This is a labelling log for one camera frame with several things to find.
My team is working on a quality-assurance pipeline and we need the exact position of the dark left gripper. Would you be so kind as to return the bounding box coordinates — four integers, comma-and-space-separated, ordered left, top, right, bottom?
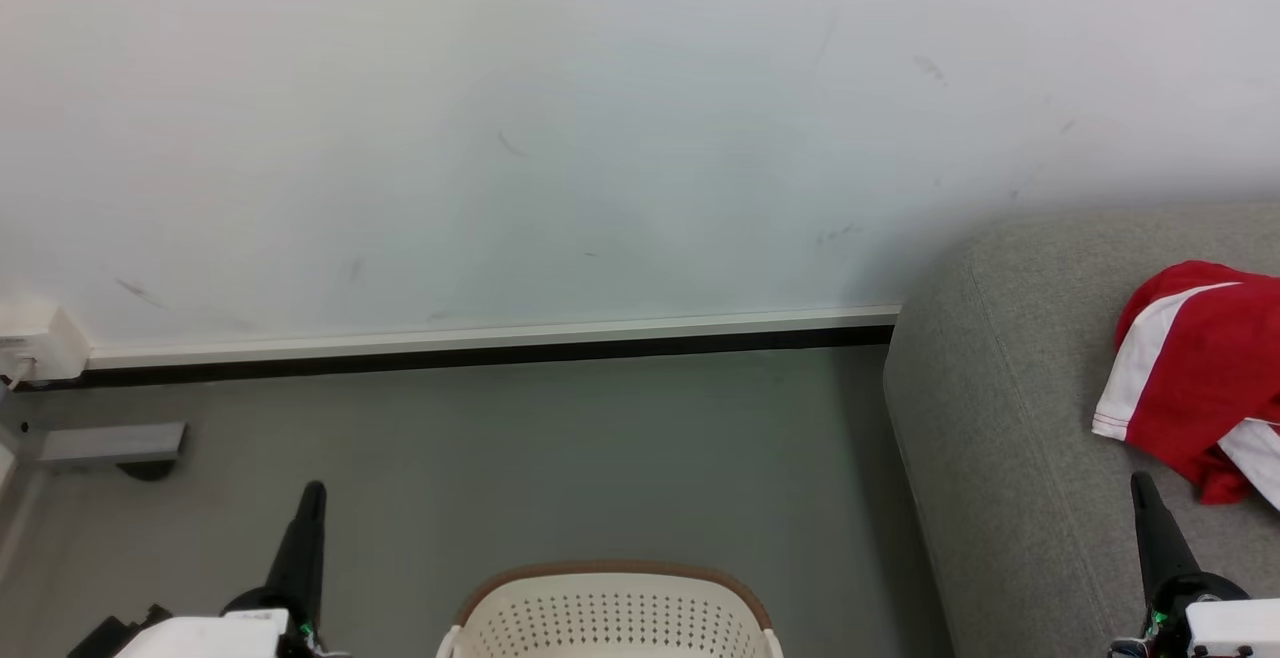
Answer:
222, 481, 351, 658

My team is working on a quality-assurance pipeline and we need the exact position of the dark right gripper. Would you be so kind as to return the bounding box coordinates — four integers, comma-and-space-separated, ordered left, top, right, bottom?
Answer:
1130, 472, 1251, 658

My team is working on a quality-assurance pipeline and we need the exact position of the red and white garment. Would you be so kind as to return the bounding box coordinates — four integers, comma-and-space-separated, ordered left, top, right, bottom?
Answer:
1092, 260, 1280, 511

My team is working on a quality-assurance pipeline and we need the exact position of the cream perforated laundry basket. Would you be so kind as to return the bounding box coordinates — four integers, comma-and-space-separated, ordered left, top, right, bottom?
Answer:
435, 560, 786, 658

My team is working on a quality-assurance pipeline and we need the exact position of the grey fabric sofa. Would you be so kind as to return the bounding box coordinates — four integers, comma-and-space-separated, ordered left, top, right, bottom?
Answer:
882, 200, 1280, 658

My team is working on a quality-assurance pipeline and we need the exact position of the grey metal foot bar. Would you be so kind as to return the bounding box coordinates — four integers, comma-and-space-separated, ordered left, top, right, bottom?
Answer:
38, 422, 189, 483

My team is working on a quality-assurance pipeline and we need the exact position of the white and black skirting board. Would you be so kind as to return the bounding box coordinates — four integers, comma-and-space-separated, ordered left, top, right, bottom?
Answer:
20, 304, 903, 391

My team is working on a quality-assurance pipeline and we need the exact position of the white wall socket box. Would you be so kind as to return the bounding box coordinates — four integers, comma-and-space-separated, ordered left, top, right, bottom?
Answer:
0, 302, 94, 387

